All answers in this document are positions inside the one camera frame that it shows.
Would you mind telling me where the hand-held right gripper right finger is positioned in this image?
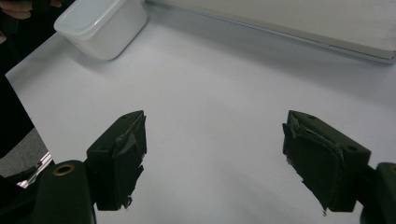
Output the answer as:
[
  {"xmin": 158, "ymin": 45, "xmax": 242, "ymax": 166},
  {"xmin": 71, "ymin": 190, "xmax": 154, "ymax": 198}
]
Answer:
[{"xmin": 281, "ymin": 109, "xmax": 373, "ymax": 217}]

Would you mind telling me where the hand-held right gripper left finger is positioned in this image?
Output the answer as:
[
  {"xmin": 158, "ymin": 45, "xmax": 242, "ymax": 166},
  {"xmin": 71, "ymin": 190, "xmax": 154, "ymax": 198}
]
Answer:
[{"xmin": 86, "ymin": 109, "xmax": 148, "ymax": 212}]

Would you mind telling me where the white translucent lidded container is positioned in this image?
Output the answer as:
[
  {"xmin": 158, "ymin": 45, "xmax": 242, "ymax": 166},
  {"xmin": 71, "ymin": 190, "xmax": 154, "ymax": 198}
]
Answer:
[{"xmin": 53, "ymin": 0, "xmax": 149, "ymax": 62}]

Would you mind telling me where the white wire rack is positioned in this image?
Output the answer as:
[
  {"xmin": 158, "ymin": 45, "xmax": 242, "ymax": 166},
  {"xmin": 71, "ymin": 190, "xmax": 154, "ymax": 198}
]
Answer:
[{"xmin": 145, "ymin": 0, "xmax": 396, "ymax": 65}]

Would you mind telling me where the aluminium rail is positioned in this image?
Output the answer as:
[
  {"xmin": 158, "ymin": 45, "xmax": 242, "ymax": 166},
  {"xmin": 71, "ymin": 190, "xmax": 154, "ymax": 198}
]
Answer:
[{"xmin": 16, "ymin": 151, "xmax": 54, "ymax": 189}]

